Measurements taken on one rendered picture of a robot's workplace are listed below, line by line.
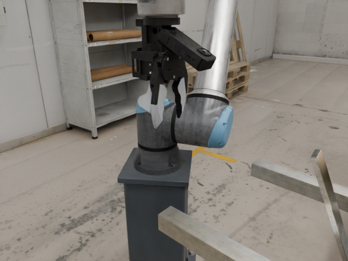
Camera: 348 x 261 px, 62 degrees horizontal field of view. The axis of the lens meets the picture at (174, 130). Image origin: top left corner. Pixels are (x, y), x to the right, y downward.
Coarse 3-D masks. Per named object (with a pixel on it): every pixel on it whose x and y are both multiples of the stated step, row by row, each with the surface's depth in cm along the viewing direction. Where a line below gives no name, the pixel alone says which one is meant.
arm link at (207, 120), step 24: (216, 0) 102; (216, 24) 100; (216, 48) 99; (216, 72) 98; (192, 96) 98; (216, 96) 96; (192, 120) 95; (216, 120) 93; (192, 144) 100; (216, 144) 96
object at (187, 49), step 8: (160, 32) 54; (168, 32) 53; (176, 32) 54; (160, 40) 54; (168, 40) 53; (176, 40) 52; (184, 40) 53; (192, 40) 54; (176, 48) 52; (184, 48) 51; (192, 48) 51; (200, 48) 52; (184, 56) 52; (192, 56) 51; (200, 56) 50; (208, 56) 51; (192, 64) 51; (200, 64) 50; (208, 64) 51
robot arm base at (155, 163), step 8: (176, 144) 108; (136, 152) 110; (144, 152) 105; (152, 152) 104; (160, 152) 104; (168, 152) 105; (176, 152) 108; (136, 160) 109; (144, 160) 105; (152, 160) 104; (160, 160) 104; (168, 160) 105; (176, 160) 108; (136, 168) 109; (144, 168) 105; (152, 168) 104; (160, 168) 104; (168, 168) 105; (176, 168) 108
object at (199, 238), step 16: (160, 224) 45; (176, 224) 42; (192, 224) 42; (176, 240) 43; (192, 240) 41; (208, 240) 39; (224, 240) 39; (208, 256) 40; (224, 256) 37; (240, 256) 37; (256, 256) 37
